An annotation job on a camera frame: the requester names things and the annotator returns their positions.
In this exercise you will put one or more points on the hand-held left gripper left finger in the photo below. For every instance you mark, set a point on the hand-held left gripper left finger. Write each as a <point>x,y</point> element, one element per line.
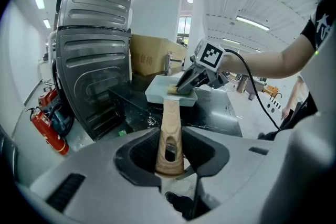
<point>105,186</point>

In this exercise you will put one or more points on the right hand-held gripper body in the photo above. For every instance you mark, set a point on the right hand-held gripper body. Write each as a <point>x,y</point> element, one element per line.
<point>210,56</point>

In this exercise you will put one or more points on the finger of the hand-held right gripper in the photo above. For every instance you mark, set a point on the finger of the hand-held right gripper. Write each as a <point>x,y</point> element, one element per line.
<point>194,82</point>
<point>187,74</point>

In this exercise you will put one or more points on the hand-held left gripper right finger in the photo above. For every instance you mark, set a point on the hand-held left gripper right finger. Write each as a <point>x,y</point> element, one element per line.
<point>262,178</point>

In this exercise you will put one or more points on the yellow scrubbing sponge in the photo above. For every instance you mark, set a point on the yellow scrubbing sponge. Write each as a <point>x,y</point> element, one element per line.
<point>172,89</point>

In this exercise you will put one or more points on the person's right forearm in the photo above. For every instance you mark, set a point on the person's right forearm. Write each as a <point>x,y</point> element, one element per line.
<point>267,63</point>

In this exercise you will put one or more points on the chrome faucet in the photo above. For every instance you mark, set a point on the chrome faucet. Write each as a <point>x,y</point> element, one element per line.
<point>168,63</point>

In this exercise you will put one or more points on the window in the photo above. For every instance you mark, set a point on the window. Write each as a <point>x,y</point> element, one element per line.
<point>183,29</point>

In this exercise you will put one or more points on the brown cardboard box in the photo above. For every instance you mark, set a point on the brown cardboard box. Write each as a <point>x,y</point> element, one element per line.
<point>152,56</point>

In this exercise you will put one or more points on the wooden table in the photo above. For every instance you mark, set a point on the wooden table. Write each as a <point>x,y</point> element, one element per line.
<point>248,86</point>

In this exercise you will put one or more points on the person's black shoe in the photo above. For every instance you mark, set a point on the person's black shoe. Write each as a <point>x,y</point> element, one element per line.
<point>171,196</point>

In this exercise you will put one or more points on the wooden chair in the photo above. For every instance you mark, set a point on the wooden chair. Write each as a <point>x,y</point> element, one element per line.
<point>271,91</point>

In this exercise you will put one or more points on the red fire extinguisher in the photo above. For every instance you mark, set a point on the red fire extinguisher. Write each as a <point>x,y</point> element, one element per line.
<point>51,131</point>
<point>47,97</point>

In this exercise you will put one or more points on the grey metal washing machine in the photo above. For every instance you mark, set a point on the grey metal washing machine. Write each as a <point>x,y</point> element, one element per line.
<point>92,60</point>

